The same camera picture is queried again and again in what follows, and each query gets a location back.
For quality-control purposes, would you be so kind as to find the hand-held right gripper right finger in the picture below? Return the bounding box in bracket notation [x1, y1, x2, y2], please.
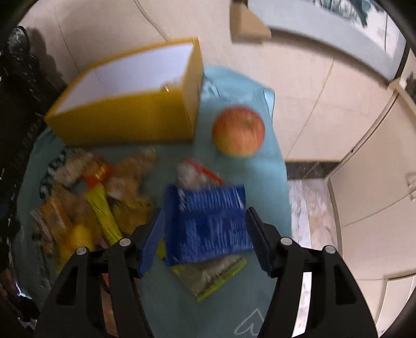
[244, 206, 379, 338]

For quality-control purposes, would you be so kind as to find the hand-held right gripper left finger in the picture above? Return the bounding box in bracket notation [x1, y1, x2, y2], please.
[34, 208, 165, 338]

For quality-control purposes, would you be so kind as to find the blue snack packet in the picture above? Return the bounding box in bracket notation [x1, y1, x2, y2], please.
[162, 184, 255, 266]

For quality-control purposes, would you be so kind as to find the yellow cardboard box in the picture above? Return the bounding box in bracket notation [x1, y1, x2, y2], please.
[44, 37, 205, 147]

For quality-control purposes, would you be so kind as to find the light blue printed blanket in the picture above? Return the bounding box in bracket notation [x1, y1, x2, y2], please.
[16, 65, 291, 338]

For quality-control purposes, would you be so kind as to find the yellow striped snack packet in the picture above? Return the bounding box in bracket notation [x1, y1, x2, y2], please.
[83, 161, 124, 246]

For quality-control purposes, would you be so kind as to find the grey snack packet green edge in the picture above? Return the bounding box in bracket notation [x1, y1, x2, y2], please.
[157, 242, 248, 302]

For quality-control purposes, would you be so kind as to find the brown cracker packet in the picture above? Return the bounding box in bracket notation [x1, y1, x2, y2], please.
[106, 151, 158, 199]

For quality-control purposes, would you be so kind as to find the red white snack packet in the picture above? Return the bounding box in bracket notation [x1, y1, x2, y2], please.
[176, 158, 225, 189]

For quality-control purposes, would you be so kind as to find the orange brown snack packet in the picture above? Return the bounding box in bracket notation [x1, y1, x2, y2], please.
[30, 194, 73, 245]

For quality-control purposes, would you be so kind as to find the white puffed snack packet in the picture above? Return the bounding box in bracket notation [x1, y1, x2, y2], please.
[55, 149, 95, 188]

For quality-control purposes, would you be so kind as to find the red yellow apple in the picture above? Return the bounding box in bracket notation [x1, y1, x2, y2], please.
[212, 107, 266, 158]

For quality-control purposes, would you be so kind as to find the white cabinet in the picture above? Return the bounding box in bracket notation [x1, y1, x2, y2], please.
[325, 78, 416, 326]

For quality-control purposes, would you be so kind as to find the dark carved wooden furniture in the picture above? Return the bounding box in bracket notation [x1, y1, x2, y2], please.
[0, 26, 69, 338]

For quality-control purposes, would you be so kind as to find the beige cardboard box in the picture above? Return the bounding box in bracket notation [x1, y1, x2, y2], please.
[229, 0, 272, 43]

